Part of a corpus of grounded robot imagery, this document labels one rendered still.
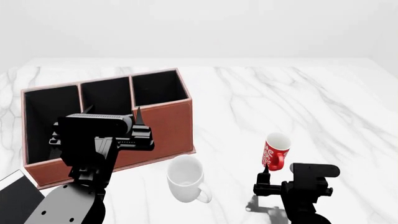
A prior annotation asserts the red mug with white pattern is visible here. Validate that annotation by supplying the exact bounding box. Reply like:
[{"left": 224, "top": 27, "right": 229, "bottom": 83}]
[{"left": 259, "top": 132, "right": 292, "bottom": 172}]

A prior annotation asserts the plain white mug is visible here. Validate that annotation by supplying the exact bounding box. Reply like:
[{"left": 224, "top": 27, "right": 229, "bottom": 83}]
[{"left": 166, "top": 154, "right": 213, "bottom": 203}]

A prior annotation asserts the brown leather three-compartment caddy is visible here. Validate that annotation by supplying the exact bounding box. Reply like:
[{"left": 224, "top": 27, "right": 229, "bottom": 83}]
[{"left": 21, "top": 67, "right": 197, "bottom": 190}]

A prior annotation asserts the right gripper black camera box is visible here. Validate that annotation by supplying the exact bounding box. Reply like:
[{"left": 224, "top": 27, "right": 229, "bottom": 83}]
[{"left": 289, "top": 162, "right": 341, "bottom": 185}]

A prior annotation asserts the black flat box, white edge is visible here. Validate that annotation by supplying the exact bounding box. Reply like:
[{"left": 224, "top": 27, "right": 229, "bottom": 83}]
[{"left": 0, "top": 169, "right": 46, "bottom": 224}]

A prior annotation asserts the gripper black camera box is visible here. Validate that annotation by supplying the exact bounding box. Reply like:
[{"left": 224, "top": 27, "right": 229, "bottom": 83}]
[
  {"left": 289, "top": 162, "right": 341, "bottom": 185},
  {"left": 57, "top": 112, "right": 135, "bottom": 142}
]

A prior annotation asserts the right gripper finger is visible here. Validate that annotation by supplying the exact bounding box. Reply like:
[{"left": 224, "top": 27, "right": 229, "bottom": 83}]
[{"left": 256, "top": 166, "right": 272, "bottom": 186}]

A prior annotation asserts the left gripper black camera box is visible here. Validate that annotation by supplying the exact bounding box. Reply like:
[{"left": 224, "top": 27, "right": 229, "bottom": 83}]
[{"left": 57, "top": 112, "right": 135, "bottom": 142}]

